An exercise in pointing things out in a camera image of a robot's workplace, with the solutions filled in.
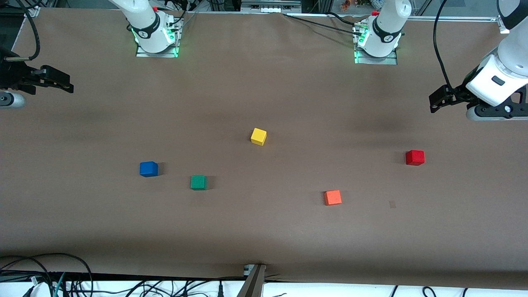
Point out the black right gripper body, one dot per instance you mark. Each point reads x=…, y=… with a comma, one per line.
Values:
x=12, y=76

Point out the red block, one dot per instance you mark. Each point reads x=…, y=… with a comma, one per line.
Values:
x=415, y=158

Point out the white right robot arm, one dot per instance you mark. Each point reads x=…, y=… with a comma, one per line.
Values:
x=144, y=20

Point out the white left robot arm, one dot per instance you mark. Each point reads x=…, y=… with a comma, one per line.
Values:
x=385, y=24

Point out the blue block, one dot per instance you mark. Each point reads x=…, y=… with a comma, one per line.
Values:
x=148, y=169

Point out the orange block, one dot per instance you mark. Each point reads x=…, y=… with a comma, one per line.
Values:
x=333, y=197

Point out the green block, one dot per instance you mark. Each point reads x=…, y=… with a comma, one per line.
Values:
x=198, y=182

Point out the yellow block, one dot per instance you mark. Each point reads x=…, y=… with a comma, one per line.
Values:
x=258, y=136

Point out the silver metal box with ports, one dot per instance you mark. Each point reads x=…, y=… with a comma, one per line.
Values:
x=270, y=6

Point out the aluminium profile bar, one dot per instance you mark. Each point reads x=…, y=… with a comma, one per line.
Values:
x=251, y=284

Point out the metal table corner bracket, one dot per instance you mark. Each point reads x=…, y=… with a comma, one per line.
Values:
x=32, y=11
x=504, y=24

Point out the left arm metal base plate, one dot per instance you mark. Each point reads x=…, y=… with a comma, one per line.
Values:
x=377, y=60

